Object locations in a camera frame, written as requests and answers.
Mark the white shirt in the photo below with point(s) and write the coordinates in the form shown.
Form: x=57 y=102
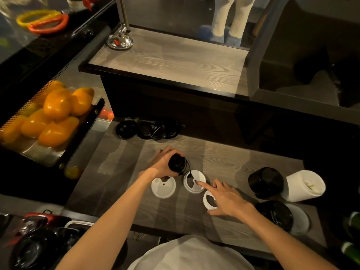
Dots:
x=191 y=255

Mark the blue stool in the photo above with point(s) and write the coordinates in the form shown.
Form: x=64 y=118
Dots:
x=205 y=33

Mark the clear juicer container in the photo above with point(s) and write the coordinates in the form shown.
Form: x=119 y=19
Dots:
x=11 y=39

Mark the pile of oranges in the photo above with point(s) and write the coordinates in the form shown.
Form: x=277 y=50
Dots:
x=56 y=104

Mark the clear plastic lids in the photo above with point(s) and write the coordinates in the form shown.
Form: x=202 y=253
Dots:
x=301 y=219

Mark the person's left hand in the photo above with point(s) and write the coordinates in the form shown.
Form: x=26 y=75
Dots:
x=160 y=165

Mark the person's right forearm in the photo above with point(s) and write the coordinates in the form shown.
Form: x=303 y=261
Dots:
x=287 y=244

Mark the person's left forearm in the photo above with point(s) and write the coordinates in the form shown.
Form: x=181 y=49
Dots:
x=107 y=230

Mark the dark metal organizer box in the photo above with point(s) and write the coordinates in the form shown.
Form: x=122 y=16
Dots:
x=281 y=101

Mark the person's right hand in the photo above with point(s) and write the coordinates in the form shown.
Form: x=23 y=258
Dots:
x=230 y=202

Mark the stack of white lids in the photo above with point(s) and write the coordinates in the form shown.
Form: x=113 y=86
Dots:
x=303 y=185

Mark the chrome flag stand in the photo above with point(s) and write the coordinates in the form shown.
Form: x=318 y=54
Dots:
x=121 y=39

